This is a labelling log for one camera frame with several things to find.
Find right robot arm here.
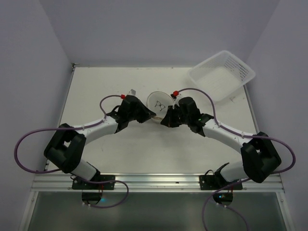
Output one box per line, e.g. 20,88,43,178
161,97,282,187

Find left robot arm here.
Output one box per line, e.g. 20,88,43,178
44,95,156,184

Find white plastic mesh basket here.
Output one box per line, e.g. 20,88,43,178
187,51,256,102

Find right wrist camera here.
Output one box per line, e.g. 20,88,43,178
170,90,181,102

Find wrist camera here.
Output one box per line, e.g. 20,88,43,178
170,90,181,102
129,89,136,96

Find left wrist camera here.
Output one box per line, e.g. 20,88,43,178
129,89,136,96

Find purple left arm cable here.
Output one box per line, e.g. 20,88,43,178
14,94,129,209

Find aluminium mounting rail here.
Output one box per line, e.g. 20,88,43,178
30,173,284,193

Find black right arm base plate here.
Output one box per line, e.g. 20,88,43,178
198,170,243,191

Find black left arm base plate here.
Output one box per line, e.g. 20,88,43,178
72,175,116,190

